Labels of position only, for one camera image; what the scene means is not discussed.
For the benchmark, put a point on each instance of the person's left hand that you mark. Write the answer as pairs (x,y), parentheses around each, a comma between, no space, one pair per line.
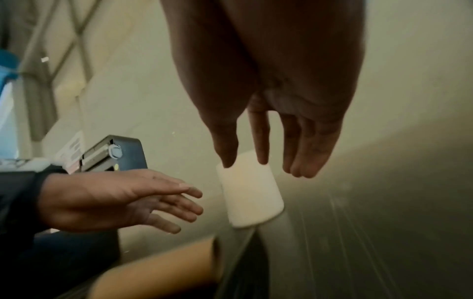
(103,198)

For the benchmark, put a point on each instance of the person's right hand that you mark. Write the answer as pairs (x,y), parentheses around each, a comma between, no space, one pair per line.
(288,58)

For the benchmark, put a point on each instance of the person's left forearm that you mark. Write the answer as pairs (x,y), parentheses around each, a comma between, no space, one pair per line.
(20,198)

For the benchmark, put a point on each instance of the black label printer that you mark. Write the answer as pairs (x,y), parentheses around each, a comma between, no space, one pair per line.
(125,157)

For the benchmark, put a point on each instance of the dark blue container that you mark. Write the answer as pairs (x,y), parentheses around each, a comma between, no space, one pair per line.
(74,257)

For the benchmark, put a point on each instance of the brown cardboard tube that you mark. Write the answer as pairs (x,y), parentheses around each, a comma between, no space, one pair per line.
(155,271)

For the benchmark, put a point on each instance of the white paper roll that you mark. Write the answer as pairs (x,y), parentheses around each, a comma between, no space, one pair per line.
(251,195)

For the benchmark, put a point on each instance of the blue plastic object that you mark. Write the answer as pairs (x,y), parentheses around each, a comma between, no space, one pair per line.
(7,70)

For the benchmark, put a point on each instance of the grey metal frame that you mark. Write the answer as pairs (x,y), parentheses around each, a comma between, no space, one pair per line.
(55,58)

